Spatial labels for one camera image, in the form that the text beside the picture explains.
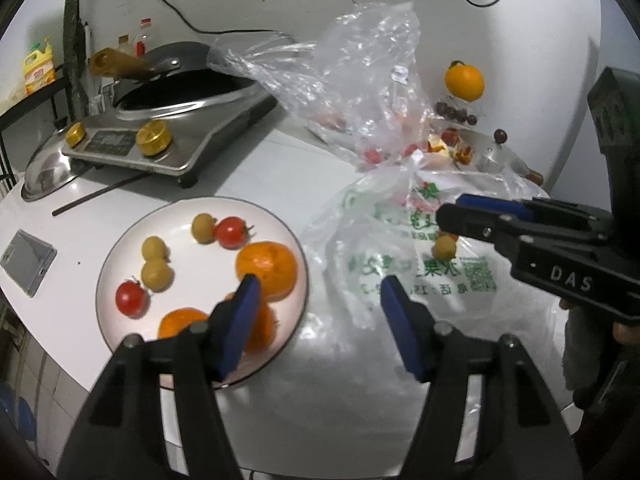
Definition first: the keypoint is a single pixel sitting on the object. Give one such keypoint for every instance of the large orange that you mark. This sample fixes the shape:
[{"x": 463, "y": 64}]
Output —
[{"x": 177, "y": 320}]

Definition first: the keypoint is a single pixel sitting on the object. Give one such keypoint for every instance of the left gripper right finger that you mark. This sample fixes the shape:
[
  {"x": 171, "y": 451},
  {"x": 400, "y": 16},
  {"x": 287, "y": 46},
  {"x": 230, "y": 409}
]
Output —
[{"x": 433, "y": 353}]

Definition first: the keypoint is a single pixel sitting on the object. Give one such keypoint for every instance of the white round plate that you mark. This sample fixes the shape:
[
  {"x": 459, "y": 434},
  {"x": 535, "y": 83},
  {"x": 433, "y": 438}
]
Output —
[{"x": 203, "y": 274}]

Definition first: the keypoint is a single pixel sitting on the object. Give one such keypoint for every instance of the grey smartphone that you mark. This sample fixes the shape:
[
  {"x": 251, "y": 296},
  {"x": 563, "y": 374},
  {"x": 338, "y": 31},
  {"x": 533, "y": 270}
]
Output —
[{"x": 27, "y": 260}]

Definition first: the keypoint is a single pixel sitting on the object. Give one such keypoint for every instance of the black wok wooden handle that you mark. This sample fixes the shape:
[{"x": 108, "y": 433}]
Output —
[{"x": 168, "y": 59}]

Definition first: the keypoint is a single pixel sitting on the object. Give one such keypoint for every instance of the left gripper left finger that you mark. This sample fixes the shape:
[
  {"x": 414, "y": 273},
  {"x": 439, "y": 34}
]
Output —
[{"x": 203, "y": 354}]

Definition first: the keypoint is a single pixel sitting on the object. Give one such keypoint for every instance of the induction cooker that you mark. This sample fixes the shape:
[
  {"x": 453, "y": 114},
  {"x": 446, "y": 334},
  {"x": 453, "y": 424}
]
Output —
[{"x": 204, "y": 111}]

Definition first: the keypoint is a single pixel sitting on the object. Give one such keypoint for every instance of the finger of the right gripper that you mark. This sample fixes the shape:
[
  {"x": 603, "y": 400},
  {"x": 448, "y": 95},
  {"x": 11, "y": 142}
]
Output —
[
  {"x": 478, "y": 224},
  {"x": 515, "y": 208}
]

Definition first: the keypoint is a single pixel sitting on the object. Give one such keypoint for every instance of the clear plastic bag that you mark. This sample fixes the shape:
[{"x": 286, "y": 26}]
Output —
[{"x": 356, "y": 87}]

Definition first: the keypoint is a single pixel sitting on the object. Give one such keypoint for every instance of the yellow-green fruit on plate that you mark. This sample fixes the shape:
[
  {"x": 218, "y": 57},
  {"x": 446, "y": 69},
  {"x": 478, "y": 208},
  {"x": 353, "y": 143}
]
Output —
[{"x": 203, "y": 228}]

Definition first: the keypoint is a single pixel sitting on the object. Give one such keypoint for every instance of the yellow oil bottle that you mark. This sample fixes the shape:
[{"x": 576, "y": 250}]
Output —
[{"x": 39, "y": 67}]

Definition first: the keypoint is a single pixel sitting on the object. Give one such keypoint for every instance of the black chopstick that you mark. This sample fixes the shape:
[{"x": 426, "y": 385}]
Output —
[{"x": 91, "y": 196}]

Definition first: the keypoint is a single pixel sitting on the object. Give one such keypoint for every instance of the orange tangerine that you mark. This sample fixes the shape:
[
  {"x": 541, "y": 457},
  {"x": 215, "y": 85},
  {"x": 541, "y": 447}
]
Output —
[
  {"x": 273, "y": 264},
  {"x": 264, "y": 330}
]

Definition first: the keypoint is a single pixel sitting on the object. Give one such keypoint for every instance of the yellow-green small fruit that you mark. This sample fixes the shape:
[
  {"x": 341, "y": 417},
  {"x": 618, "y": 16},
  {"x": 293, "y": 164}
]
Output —
[
  {"x": 445, "y": 248},
  {"x": 154, "y": 248},
  {"x": 157, "y": 275}
]

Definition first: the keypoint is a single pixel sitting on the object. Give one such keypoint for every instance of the orange on glass jar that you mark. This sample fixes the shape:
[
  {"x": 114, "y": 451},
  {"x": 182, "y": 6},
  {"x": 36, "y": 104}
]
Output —
[{"x": 464, "y": 81}]

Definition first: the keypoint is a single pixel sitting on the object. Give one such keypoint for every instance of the printed white plastic bag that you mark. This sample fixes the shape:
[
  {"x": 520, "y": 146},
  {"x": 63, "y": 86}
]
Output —
[{"x": 385, "y": 224}]

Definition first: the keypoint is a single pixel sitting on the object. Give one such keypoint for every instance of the red tomato on plate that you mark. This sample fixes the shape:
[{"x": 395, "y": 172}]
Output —
[{"x": 131, "y": 299}]

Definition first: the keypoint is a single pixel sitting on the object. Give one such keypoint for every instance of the steel pot lid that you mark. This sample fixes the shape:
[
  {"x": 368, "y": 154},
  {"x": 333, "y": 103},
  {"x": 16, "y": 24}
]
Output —
[{"x": 491, "y": 156}]

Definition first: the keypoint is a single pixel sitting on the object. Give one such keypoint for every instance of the steel dome lid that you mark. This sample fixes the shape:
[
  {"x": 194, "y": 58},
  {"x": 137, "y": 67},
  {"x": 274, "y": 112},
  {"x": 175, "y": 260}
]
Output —
[{"x": 49, "y": 169}]

